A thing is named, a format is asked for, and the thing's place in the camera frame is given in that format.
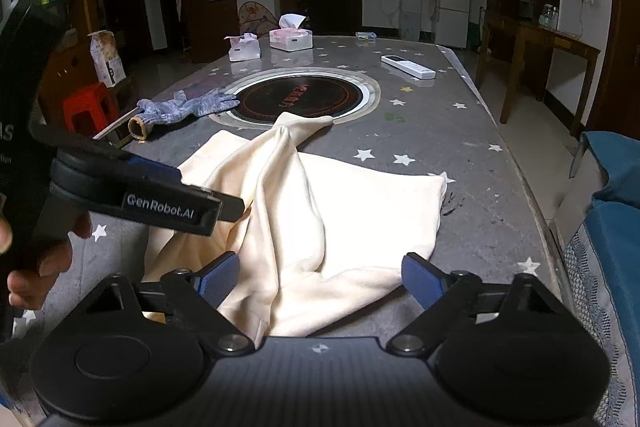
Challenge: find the white refrigerator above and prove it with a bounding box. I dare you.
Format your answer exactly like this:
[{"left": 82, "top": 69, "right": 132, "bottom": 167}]
[{"left": 434, "top": 0, "right": 471, "bottom": 49}]

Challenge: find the round black induction cooktop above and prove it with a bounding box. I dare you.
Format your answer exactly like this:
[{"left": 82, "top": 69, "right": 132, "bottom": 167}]
[{"left": 210, "top": 66, "right": 382, "bottom": 130}]

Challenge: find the cream sweatshirt garment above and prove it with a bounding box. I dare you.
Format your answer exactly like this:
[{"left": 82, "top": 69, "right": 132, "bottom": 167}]
[{"left": 144, "top": 113, "right": 447, "bottom": 341}]

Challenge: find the small clear plastic item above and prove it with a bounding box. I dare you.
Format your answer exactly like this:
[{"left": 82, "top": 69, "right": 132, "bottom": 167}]
[{"left": 356, "top": 31, "right": 376, "bottom": 41}]

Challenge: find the blue covered sofa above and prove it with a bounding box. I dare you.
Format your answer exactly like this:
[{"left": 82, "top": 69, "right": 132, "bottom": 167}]
[{"left": 552, "top": 131, "right": 639, "bottom": 426}]

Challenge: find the pink tissue box large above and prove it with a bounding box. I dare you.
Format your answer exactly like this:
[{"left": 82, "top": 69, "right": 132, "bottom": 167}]
[{"left": 269, "top": 14, "right": 314, "bottom": 52}]

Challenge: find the water dispenser with blue bottle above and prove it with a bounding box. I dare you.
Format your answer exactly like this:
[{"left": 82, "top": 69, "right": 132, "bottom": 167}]
[{"left": 399, "top": 0, "right": 422, "bottom": 41}]

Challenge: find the white paper bag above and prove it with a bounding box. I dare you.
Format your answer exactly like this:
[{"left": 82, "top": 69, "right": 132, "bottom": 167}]
[{"left": 90, "top": 30, "right": 126, "bottom": 88}]

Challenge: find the red plastic stool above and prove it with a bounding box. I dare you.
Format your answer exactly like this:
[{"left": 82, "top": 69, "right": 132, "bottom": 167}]
[{"left": 63, "top": 82, "right": 119, "bottom": 136}]

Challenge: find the small pink tissue pack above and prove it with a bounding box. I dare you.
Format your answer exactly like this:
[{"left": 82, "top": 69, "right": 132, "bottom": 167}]
[{"left": 226, "top": 32, "right": 262, "bottom": 63}]

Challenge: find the floor fan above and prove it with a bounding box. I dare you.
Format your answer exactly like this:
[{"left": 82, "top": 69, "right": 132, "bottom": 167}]
[{"left": 239, "top": 1, "right": 280, "bottom": 38}]

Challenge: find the dark wooden side table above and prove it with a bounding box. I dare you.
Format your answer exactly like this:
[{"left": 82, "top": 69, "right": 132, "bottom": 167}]
[{"left": 475, "top": 11, "right": 601, "bottom": 138}]

